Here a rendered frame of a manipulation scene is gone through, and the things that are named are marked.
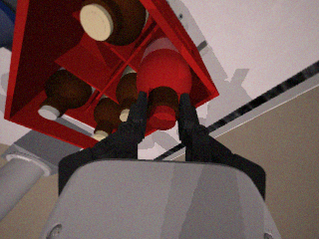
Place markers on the brown glass bottle with cream cap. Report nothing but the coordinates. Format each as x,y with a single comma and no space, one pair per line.
104,20

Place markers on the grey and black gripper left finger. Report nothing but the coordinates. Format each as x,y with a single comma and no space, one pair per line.
123,143

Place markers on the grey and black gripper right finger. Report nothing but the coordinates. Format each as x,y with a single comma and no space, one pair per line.
205,148

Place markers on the red-labeled bottle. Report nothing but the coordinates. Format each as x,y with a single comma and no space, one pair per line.
164,75

